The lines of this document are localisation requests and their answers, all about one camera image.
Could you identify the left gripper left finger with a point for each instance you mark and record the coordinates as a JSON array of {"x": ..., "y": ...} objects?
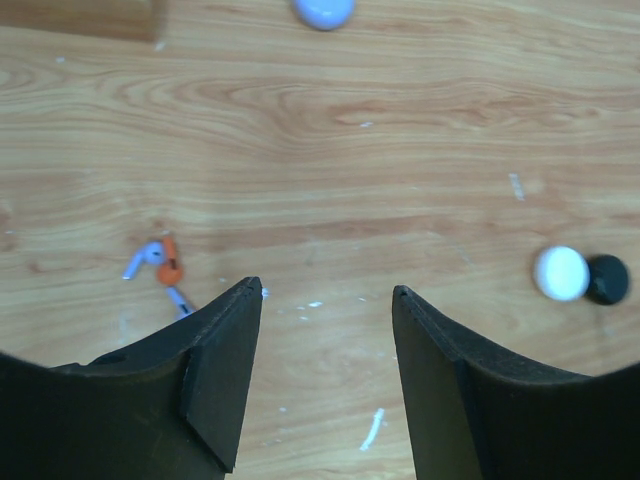
[{"x": 169, "y": 406}]

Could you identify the white earbud charging case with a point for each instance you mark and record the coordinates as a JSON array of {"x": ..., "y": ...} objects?
[{"x": 561, "y": 273}]

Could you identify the black earbud charging case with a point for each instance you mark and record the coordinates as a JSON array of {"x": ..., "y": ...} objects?
[{"x": 609, "y": 281}]

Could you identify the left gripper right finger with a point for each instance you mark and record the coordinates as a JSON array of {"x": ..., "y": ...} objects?
[{"x": 476, "y": 410}]

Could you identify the purple earbud charging case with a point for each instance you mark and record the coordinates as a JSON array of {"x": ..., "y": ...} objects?
[{"x": 324, "y": 15}]

